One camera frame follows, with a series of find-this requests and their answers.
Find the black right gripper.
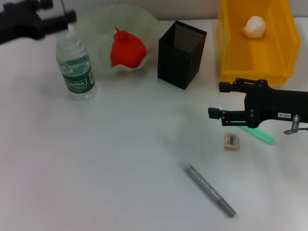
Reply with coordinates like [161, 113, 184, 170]
[207, 77, 308, 128]

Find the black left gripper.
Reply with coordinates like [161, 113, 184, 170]
[0, 0, 77, 45]

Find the beige eraser with barcode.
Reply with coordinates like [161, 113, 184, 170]
[224, 132, 241, 152]

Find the green pen white cap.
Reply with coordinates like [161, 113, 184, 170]
[218, 105, 276, 146]

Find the clear water bottle green label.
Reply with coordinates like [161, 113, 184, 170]
[55, 24, 98, 101]

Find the white paper ball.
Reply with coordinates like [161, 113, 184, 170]
[240, 15, 268, 39]

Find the orange fruit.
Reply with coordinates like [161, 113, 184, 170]
[110, 26, 147, 70]

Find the green glass fruit plate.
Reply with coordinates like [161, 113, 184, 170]
[73, 3, 161, 78]

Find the black mesh pen holder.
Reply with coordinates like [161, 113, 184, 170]
[157, 20, 208, 90]

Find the grey marker pen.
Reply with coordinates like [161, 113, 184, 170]
[185, 164, 237, 218]

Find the yellow plastic bin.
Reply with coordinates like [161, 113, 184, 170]
[217, 0, 301, 85]

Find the right arm cable with connector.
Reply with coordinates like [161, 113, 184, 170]
[283, 115, 308, 135]

